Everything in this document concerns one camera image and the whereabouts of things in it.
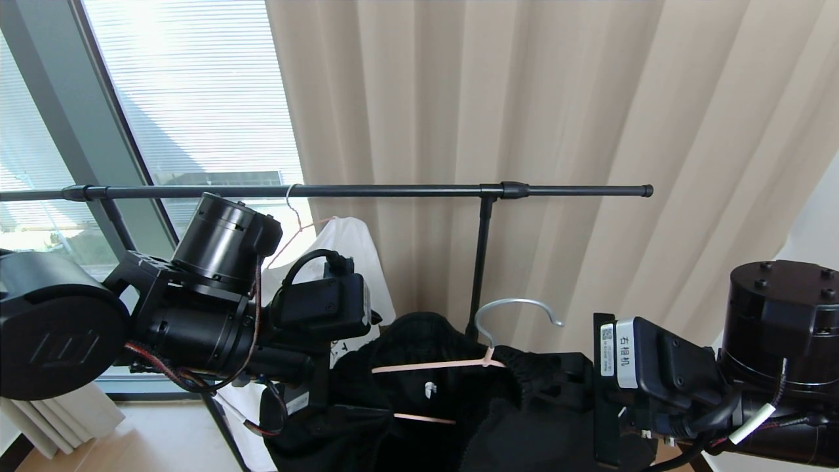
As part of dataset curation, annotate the black garment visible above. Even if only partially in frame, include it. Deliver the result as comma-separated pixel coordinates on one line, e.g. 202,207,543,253
259,311,659,472

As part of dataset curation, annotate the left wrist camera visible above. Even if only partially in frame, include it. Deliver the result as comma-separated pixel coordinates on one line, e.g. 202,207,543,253
270,272,373,342

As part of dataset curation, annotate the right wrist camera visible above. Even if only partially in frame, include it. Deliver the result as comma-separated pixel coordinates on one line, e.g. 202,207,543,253
593,315,725,410

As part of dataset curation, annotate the white printed t-shirt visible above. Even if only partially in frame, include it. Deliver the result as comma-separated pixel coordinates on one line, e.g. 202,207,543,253
216,216,397,472

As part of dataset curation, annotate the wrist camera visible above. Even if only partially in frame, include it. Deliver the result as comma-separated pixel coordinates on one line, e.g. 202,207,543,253
270,272,373,342
593,315,725,410

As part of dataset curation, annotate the beige curtain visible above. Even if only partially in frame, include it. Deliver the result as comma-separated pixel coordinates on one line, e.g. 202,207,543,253
0,383,125,460
265,0,839,368

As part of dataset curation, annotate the pink clothes hanger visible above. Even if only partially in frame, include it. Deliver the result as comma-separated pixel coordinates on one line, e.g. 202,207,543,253
370,298,564,425
262,185,338,271

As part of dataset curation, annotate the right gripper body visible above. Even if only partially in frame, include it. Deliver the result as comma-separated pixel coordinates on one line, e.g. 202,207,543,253
593,313,839,469

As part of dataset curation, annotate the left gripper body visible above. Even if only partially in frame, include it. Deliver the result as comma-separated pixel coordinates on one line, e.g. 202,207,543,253
141,298,332,414

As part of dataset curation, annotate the window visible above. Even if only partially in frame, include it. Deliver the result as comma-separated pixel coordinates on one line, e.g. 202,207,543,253
0,0,309,401

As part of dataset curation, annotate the black clothes rack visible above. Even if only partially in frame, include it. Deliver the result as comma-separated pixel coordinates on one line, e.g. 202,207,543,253
0,182,655,472

